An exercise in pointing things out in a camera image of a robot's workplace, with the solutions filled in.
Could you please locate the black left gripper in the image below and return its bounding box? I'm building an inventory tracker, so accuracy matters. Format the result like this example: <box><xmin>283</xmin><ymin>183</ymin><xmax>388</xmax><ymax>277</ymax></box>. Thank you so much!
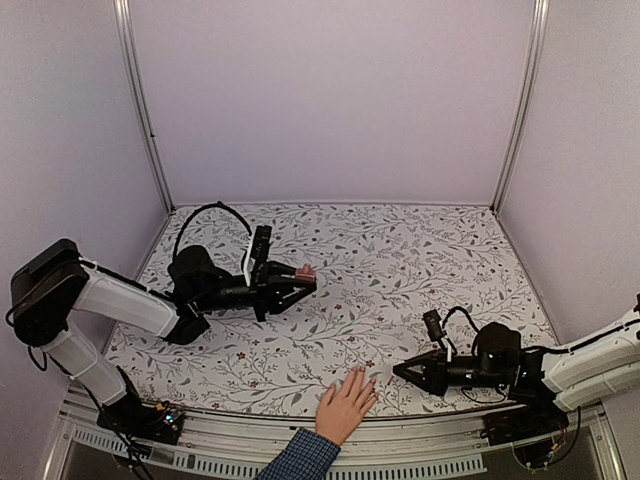
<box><xmin>194</xmin><ymin>259</ymin><xmax>316</xmax><ymax>321</ymax></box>

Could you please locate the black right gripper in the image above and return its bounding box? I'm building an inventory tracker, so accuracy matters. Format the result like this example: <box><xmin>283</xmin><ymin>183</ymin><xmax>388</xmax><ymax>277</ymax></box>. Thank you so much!
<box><xmin>394</xmin><ymin>349</ymin><xmax>508</xmax><ymax>398</ymax></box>

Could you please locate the pink nail polish bottle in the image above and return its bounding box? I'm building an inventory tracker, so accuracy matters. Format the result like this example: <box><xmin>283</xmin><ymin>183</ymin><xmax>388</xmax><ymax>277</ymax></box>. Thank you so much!
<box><xmin>295</xmin><ymin>264</ymin><xmax>316</xmax><ymax>283</ymax></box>

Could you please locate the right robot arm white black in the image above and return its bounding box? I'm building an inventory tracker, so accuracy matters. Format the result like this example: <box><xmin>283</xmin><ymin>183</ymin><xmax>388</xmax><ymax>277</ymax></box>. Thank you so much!
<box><xmin>393</xmin><ymin>306</ymin><xmax>639</xmax><ymax>436</ymax></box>

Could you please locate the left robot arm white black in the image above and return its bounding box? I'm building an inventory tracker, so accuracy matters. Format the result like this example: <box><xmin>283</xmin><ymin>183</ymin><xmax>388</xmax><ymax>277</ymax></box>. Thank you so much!
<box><xmin>8</xmin><ymin>239</ymin><xmax>317</xmax><ymax>434</ymax></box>

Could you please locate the blue checked sleeve forearm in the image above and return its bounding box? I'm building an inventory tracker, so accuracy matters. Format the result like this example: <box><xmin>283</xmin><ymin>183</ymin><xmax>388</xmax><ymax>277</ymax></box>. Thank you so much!
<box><xmin>255</xmin><ymin>429</ymin><xmax>341</xmax><ymax>480</ymax></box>

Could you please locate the person's bare hand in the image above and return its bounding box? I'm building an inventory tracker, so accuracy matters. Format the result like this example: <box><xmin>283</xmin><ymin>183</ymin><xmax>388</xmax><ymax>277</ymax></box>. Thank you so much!
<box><xmin>315</xmin><ymin>367</ymin><xmax>378</xmax><ymax>446</ymax></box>

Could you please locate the floral patterned table mat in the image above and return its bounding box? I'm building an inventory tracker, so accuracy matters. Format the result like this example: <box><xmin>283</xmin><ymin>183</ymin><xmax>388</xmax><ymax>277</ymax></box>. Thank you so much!
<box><xmin>105</xmin><ymin>205</ymin><xmax>556</xmax><ymax>417</ymax></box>

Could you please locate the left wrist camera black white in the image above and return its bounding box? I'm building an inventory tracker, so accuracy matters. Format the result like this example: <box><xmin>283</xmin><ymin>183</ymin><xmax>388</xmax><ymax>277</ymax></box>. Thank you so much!
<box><xmin>242</xmin><ymin>225</ymin><xmax>272</xmax><ymax>287</ymax></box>

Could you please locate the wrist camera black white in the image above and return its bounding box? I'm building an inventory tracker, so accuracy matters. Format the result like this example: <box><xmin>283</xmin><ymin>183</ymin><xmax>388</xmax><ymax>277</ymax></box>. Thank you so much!
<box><xmin>242</xmin><ymin>225</ymin><xmax>272</xmax><ymax>287</ymax></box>
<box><xmin>422</xmin><ymin>310</ymin><xmax>457</xmax><ymax>359</ymax></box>

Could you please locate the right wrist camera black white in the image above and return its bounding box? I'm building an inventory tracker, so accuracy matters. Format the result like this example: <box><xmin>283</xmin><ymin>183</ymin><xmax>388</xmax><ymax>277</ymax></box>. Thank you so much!
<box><xmin>422</xmin><ymin>310</ymin><xmax>457</xmax><ymax>359</ymax></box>

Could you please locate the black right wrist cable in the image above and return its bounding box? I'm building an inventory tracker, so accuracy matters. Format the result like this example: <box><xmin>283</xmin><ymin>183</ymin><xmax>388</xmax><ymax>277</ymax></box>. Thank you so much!
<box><xmin>442</xmin><ymin>305</ymin><xmax>506</xmax><ymax>405</ymax></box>

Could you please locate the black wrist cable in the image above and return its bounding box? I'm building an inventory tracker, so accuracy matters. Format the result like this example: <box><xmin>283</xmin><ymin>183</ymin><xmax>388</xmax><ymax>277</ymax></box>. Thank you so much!
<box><xmin>172</xmin><ymin>201</ymin><xmax>256</xmax><ymax>261</ymax></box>
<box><xmin>442</xmin><ymin>305</ymin><xmax>506</xmax><ymax>405</ymax></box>

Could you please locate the front aluminium rail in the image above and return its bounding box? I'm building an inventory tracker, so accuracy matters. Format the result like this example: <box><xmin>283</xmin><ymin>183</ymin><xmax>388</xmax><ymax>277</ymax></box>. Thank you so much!
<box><xmin>44</xmin><ymin>392</ymin><xmax>629</xmax><ymax>479</ymax></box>

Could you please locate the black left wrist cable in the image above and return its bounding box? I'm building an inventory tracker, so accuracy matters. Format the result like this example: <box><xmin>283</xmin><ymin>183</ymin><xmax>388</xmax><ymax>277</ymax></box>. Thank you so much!
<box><xmin>172</xmin><ymin>201</ymin><xmax>256</xmax><ymax>261</ymax></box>

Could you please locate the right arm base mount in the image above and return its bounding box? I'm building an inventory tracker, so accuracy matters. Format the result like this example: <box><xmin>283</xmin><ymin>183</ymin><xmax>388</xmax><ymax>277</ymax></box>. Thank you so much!
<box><xmin>480</xmin><ymin>404</ymin><xmax>570</xmax><ymax>472</ymax></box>

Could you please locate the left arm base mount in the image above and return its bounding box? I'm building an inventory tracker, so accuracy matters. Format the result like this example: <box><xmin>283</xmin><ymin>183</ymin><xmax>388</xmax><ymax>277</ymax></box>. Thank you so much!
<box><xmin>97</xmin><ymin>368</ymin><xmax>185</xmax><ymax>445</ymax></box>

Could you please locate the left aluminium frame post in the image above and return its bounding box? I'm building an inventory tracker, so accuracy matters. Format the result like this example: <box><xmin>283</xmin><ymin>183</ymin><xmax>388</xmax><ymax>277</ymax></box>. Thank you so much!
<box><xmin>113</xmin><ymin>0</ymin><xmax>175</xmax><ymax>215</ymax></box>

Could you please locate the aluminium frame post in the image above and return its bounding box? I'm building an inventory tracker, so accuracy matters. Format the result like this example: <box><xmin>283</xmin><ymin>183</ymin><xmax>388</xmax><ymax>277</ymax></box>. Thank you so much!
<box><xmin>113</xmin><ymin>0</ymin><xmax>175</xmax><ymax>215</ymax></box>
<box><xmin>491</xmin><ymin>0</ymin><xmax>550</xmax><ymax>216</ymax></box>

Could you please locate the right aluminium frame post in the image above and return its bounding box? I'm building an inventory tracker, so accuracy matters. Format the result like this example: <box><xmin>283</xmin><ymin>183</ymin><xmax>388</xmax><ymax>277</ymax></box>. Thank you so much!
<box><xmin>491</xmin><ymin>0</ymin><xmax>550</xmax><ymax>216</ymax></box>

